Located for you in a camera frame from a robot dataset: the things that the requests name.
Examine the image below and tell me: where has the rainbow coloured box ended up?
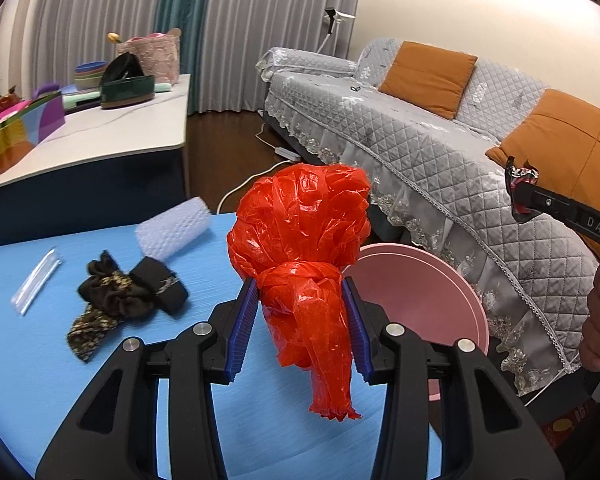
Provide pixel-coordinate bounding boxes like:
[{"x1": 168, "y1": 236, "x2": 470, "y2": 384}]
[{"x1": 0, "y1": 91, "x2": 66, "y2": 181}]

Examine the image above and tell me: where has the teal curtain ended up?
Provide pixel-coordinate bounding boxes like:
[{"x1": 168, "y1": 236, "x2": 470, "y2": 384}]
[{"x1": 152, "y1": 0, "x2": 216, "y2": 116}]

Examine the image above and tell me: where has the person's right hand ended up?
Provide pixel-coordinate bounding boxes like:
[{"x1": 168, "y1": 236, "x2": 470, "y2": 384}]
[{"x1": 580, "y1": 261, "x2": 600, "y2": 374}]

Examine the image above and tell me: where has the dark green round container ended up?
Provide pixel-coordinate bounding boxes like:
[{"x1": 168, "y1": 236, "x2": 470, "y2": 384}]
[{"x1": 99, "y1": 75, "x2": 157, "y2": 110}]

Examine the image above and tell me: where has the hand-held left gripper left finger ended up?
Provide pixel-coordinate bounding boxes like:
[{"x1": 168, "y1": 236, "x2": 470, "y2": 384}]
[{"x1": 35, "y1": 276, "x2": 259, "y2": 480}]

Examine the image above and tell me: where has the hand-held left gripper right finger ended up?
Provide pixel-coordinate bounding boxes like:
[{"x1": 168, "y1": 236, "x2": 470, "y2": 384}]
[{"x1": 341, "y1": 277, "x2": 565, "y2": 480}]

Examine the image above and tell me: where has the white power cable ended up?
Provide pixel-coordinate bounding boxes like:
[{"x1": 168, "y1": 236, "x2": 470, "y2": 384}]
[{"x1": 216, "y1": 122, "x2": 301, "y2": 213}]

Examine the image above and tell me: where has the white coffee table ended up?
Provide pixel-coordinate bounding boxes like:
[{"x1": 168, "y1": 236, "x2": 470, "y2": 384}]
[{"x1": 0, "y1": 74, "x2": 192, "y2": 251}]

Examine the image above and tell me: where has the stack of coloured bowls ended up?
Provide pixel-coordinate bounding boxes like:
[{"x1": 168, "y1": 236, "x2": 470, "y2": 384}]
[{"x1": 73, "y1": 60, "x2": 110, "y2": 88}]

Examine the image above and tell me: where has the clear bubble wrap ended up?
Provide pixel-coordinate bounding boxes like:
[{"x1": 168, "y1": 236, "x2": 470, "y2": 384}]
[{"x1": 135, "y1": 197, "x2": 212, "y2": 263}]

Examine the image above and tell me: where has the dark red checkered wrapper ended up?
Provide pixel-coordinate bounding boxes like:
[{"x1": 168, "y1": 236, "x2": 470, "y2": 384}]
[{"x1": 504, "y1": 156, "x2": 540, "y2": 216}]

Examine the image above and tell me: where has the red plastic bag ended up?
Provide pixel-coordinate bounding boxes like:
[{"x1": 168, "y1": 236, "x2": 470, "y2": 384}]
[{"x1": 226, "y1": 162, "x2": 372, "y2": 421}]

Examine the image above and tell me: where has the grey curtain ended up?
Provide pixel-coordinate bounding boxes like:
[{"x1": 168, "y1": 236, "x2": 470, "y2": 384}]
[
  {"x1": 200, "y1": 0, "x2": 366, "y2": 113},
  {"x1": 27, "y1": 0, "x2": 173, "y2": 91}
]

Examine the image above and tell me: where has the pink lace basket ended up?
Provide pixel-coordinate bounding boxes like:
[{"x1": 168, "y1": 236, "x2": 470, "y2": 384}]
[{"x1": 115, "y1": 27, "x2": 182, "y2": 86}]

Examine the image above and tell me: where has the black brown scrunchie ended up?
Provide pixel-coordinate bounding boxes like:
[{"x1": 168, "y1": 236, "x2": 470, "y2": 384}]
[{"x1": 66, "y1": 251, "x2": 141, "y2": 363}]

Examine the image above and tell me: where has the grey quilted sofa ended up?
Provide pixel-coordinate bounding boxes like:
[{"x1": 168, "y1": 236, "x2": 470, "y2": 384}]
[{"x1": 256, "y1": 37, "x2": 600, "y2": 401}]

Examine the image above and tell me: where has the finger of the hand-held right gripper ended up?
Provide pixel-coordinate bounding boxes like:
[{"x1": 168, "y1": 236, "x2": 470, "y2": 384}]
[{"x1": 511, "y1": 179, "x2": 577, "y2": 229}]

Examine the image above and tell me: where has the orange cushion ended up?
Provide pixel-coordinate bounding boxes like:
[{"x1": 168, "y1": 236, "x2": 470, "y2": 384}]
[
  {"x1": 485, "y1": 88, "x2": 600, "y2": 241},
  {"x1": 378, "y1": 41, "x2": 478, "y2": 121}
]

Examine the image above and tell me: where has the blue table mat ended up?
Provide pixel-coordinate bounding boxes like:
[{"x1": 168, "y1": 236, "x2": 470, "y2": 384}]
[{"x1": 0, "y1": 212, "x2": 446, "y2": 480}]

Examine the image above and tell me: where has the pink paper pack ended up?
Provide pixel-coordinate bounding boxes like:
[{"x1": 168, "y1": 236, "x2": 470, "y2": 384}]
[{"x1": 0, "y1": 101, "x2": 31, "y2": 133}]

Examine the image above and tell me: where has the clear plastic strip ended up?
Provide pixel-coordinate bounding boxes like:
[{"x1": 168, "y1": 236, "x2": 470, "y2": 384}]
[{"x1": 11, "y1": 247, "x2": 62, "y2": 316}]

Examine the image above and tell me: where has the pink plastic basin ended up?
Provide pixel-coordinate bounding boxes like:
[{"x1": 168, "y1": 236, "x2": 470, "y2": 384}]
[{"x1": 341, "y1": 242, "x2": 491, "y2": 401}]

